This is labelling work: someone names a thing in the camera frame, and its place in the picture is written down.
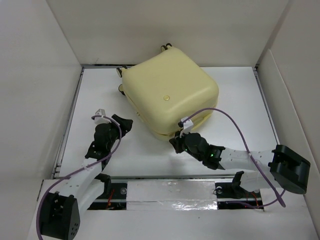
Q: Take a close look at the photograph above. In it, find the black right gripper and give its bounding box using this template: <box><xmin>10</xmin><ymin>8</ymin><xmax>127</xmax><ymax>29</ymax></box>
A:
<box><xmin>168</xmin><ymin>129</ymin><xmax>203</xmax><ymax>162</ymax></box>

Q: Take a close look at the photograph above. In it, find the yellow hard-shell suitcase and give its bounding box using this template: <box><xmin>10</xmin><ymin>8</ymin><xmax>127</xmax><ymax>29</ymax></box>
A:
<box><xmin>116</xmin><ymin>43</ymin><xmax>219</xmax><ymax>141</ymax></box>

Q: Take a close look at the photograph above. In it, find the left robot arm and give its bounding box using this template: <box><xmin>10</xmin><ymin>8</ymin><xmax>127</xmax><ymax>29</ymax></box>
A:
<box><xmin>36</xmin><ymin>112</ymin><xmax>133</xmax><ymax>240</ymax></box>

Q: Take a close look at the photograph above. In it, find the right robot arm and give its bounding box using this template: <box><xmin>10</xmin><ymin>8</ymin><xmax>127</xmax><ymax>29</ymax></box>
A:
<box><xmin>169</xmin><ymin>132</ymin><xmax>311</xmax><ymax>197</ymax></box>

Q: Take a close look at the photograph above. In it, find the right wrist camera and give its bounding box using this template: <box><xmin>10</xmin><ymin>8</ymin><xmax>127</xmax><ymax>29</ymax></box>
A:
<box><xmin>178</xmin><ymin>117</ymin><xmax>194</xmax><ymax>136</ymax></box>

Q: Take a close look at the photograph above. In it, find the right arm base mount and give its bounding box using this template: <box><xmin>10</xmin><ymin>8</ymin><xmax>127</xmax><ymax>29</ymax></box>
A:
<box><xmin>213</xmin><ymin>182</ymin><xmax>264</xmax><ymax>210</ymax></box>

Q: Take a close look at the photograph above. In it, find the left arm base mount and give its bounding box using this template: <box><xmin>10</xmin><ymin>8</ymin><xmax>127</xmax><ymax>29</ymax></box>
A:
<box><xmin>87</xmin><ymin>173</ymin><xmax>128</xmax><ymax>211</ymax></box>

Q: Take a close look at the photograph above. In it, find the metal rail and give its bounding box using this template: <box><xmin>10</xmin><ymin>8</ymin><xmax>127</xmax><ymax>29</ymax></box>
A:
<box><xmin>49</xmin><ymin>174</ymin><xmax>268</xmax><ymax>182</ymax></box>

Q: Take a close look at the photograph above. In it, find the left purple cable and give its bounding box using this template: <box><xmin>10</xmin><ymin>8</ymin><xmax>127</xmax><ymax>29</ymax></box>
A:
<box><xmin>36</xmin><ymin>115</ymin><xmax>123</xmax><ymax>240</ymax></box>

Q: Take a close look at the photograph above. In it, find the purple cable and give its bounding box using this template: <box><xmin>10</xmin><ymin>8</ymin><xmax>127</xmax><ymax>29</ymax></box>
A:
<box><xmin>178</xmin><ymin>107</ymin><xmax>286</xmax><ymax>208</ymax></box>
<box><xmin>36</xmin><ymin>115</ymin><xmax>123</xmax><ymax>240</ymax></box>

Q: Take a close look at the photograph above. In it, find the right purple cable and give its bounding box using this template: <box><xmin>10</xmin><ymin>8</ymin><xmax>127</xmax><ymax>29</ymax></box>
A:
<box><xmin>178</xmin><ymin>107</ymin><xmax>286</xmax><ymax>208</ymax></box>

